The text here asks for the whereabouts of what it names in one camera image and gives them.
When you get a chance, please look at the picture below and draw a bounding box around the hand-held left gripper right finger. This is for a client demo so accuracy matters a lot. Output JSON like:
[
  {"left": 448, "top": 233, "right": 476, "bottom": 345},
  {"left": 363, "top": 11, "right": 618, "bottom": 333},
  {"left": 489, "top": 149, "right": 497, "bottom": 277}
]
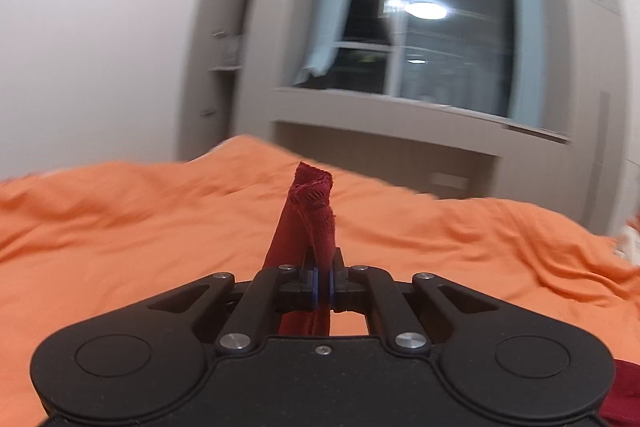
[{"left": 327, "top": 249, "right": 501, "bottom": 355}]

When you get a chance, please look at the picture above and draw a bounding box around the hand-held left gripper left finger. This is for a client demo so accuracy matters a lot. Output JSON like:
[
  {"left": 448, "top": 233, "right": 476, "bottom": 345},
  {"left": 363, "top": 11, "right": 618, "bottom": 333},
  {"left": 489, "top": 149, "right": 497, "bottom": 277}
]
[{"left": 143, "top": 250, "right": 322, "bottom": 355}]

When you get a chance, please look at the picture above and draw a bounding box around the dark red garment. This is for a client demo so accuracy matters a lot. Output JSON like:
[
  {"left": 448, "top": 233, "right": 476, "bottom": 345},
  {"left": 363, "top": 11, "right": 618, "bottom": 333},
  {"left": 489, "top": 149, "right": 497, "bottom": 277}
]
[{"left": 262, "top": 161, "right": 640, "bottom": 427}]

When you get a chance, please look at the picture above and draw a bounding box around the grey window sill cabinet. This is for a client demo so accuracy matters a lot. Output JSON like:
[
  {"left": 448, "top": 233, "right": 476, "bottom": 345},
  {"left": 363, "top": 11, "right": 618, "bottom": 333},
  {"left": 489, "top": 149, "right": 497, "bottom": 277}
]
[{"left": 271, "top": 86, "right": 574, "bottom": 200}]

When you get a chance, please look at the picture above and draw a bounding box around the orange bed sheet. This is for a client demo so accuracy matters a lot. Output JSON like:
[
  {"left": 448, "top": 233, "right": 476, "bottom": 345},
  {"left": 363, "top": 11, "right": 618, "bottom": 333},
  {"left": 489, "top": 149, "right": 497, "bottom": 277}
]
[{"left": 0, "top": 134, "right": 640, "bottom": 427}]

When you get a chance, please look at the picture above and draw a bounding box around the grey cabinet with open door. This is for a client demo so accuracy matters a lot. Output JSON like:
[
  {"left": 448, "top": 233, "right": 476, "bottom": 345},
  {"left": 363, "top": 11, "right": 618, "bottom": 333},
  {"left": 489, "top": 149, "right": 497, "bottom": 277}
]
[{"left": 177, "top": 0, "right": 257, "bottom": 164}]

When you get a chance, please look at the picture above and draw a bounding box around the large glass window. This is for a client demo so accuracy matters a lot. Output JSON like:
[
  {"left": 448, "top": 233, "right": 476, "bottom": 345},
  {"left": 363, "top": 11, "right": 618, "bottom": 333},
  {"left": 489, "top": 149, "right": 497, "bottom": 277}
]
[{"left": 320, "top": 0, "right": 546, "bottom": 128}]

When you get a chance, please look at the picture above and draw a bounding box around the light blue curtain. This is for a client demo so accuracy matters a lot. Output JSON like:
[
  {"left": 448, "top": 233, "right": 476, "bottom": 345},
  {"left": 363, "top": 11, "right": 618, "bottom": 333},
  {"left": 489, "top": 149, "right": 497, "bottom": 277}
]
[
  {"left": 295, "top": 0, "right": 362, "bottom": 84},
  {"left": 509, "top": 0, "right": 547, "bottom": 126}
]

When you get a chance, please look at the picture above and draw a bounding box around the cream white garment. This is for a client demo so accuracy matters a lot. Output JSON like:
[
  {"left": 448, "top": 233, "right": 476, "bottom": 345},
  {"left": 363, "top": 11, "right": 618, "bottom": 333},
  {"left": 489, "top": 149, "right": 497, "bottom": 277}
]
[{"left": 612, "top": 216, "right": 640, "bottom": 264}]

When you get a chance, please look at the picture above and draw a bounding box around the tall grey wardrobe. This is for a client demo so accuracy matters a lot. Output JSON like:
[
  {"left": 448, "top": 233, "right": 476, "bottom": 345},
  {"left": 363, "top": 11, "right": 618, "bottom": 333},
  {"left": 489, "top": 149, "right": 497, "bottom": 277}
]
[{"left": 549, "top": 0, "right": 640, "bottom": 239}]

